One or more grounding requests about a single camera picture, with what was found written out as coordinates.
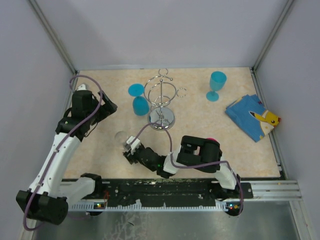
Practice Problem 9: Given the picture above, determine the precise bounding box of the pink wine glass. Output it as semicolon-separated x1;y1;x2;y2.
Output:
206;137;219;144

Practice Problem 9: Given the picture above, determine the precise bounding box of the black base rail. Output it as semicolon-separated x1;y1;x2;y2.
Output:
100;178;241;208

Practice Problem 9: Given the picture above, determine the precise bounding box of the blue wine glass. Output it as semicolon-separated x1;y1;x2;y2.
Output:
128;83;150;116
206;71;227;102

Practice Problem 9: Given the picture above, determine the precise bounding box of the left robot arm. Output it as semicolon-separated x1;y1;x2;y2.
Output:
16;89;118;225

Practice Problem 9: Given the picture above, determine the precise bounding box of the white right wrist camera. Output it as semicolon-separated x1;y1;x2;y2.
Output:
124;136;141;155

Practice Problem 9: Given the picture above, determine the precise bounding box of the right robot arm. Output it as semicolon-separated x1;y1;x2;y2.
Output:
123;135;241;198

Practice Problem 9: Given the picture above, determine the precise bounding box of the clear wine glass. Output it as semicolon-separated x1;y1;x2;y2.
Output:
114;131;130;151

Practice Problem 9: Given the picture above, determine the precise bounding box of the blue Pikachu cloth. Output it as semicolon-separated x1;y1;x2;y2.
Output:
225;94;281;143

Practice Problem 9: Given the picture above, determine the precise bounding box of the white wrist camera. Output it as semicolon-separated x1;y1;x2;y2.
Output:
124;136;141;155
76;83;89;91

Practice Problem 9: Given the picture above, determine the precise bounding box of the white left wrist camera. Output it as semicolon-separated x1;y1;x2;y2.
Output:
76;83;89;91

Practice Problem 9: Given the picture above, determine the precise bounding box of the chrome wine glass rack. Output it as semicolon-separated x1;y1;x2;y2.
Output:
143;68;187;132

